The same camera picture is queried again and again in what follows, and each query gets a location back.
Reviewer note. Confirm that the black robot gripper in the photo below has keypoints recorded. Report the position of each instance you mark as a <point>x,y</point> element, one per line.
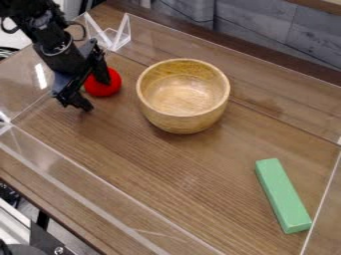
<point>74,64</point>

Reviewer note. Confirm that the red plush fruit green leaf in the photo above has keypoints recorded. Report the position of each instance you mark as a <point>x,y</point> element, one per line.
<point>98,89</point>

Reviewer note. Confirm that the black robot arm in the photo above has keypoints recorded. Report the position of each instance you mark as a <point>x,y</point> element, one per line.
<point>42,21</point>

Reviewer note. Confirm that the wooden bowl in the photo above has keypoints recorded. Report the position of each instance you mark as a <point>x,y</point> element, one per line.
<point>184,94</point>

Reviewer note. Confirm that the black equipment lower left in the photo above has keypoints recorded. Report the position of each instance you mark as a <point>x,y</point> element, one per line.
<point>26,237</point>

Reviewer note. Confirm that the green rectangular block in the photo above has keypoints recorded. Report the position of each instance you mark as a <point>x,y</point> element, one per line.
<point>287,204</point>

